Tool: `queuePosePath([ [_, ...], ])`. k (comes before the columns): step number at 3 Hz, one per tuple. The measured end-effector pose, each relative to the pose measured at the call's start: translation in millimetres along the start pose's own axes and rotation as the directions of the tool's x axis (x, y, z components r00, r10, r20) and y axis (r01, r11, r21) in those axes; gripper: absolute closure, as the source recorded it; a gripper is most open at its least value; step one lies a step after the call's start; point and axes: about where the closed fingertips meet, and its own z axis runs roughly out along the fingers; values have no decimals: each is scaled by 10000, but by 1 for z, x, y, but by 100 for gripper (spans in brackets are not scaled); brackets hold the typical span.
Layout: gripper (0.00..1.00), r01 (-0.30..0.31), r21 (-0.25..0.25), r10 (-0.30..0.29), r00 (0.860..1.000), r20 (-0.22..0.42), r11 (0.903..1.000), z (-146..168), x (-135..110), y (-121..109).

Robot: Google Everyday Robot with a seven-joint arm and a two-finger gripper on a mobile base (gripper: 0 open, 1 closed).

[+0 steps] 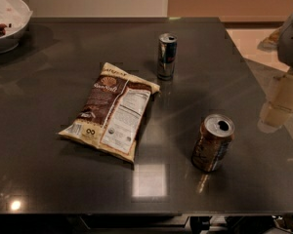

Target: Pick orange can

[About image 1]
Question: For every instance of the white bowl with fruit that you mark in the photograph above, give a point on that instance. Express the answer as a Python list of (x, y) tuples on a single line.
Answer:
[(12, 35)]

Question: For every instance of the slim silver blue energy can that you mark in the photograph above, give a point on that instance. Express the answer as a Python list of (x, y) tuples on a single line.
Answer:
[(167, 49)]

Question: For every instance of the orange soda can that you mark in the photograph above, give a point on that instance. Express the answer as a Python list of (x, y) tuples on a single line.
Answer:
[(215, 138)]

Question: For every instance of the brown cream snack bag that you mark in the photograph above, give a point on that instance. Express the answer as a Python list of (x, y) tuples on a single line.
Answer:
[(111, 117)]

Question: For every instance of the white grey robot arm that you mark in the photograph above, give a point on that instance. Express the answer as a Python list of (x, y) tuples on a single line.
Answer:
[(279, 105)]

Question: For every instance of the white paper in bowl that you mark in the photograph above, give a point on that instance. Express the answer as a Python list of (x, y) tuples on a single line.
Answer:
[(11, 12)]

